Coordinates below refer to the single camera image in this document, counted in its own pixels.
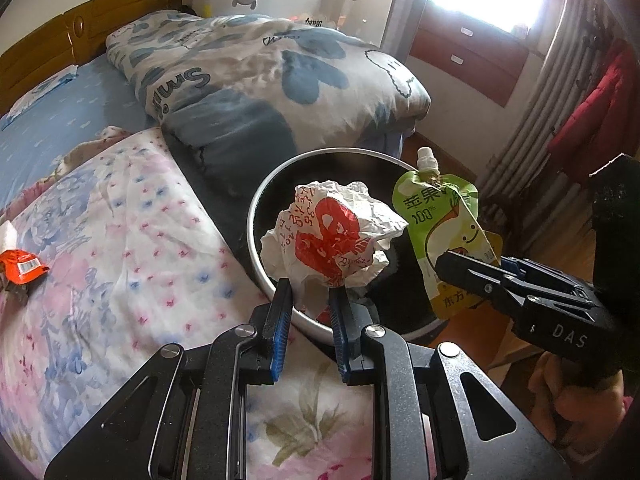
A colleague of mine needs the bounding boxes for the floral blanket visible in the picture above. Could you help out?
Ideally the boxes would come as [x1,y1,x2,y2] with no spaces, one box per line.
[0,125,381,480]

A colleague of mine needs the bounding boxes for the orange snack packet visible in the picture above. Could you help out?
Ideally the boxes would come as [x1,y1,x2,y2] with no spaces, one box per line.
[0,248,50,286]

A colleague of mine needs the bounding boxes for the black bin with white rim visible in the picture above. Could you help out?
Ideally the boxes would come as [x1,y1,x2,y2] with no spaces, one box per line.
[246,147,451,346]

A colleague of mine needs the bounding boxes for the person's right hand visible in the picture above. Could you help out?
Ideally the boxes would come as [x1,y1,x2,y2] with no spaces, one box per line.
[529,352,627,448]

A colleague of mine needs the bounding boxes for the grey striped curtain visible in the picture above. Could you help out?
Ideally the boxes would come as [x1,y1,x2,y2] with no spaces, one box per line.
[475,0,621,261]

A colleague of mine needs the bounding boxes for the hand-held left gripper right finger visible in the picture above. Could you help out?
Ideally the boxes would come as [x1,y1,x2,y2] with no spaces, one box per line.
[327,285,573,480]

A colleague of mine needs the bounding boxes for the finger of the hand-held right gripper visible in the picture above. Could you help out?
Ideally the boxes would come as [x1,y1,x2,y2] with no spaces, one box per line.
[435,250,532,322]
[500,255,592,307]

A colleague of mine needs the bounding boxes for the white red-print paper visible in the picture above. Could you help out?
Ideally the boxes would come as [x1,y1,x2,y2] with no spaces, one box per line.
[260,180,408,311]

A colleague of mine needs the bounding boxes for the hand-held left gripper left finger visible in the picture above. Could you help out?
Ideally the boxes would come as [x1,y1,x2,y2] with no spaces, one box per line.
[44,277,296,480]

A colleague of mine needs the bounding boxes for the blue white pillow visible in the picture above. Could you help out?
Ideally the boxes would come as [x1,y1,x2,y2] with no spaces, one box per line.
[7,65,78,118]

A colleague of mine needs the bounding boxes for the bed with blue sheet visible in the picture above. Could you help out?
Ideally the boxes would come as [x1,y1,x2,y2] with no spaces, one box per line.
[0,52,166,211]

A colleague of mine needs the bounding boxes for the red jacket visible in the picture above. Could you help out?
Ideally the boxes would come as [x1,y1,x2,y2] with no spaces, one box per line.
[545,42,640,186]

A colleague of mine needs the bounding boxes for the white blue printed quilt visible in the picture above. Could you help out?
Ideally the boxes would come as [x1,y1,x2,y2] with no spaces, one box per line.
[105,10,432,201]

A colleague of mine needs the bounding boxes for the red-brown drawer cabinet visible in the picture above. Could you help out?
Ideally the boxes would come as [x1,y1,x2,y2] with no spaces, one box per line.
[409,7,531,107]

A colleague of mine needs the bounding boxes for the green juice pouch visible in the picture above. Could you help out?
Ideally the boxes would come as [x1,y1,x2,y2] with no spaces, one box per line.
[391,146,505,320]

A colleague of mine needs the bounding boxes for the wooden bed headboard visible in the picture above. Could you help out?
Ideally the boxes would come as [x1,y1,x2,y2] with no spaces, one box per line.
[0,0,183,116]

